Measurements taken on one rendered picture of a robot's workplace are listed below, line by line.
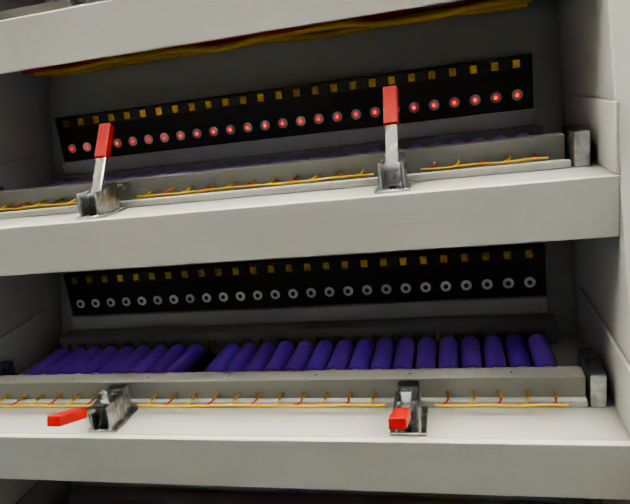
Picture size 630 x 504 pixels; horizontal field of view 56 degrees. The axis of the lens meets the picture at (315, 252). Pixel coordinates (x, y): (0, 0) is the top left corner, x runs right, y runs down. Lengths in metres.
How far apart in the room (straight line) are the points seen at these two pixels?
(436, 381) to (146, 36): 0.38
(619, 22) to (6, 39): 0.51
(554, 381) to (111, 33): 0.47
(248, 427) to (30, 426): 0.21
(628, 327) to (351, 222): 0.21
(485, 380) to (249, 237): 0.22
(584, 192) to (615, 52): 0.10
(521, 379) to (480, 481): 0.09
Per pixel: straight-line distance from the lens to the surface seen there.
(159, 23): 0.56
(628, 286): 0.47
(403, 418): 0.42
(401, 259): 0.62
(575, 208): 0.47
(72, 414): 0.53
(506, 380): 0.51
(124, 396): 0.59
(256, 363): 0.59
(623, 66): 0.48
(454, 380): 0.51
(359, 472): 0.50
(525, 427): 0.49
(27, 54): 0.63
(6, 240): 0.61
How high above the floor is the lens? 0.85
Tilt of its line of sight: 1 degrees up
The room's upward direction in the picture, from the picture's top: 4 degrees counter-clockwise
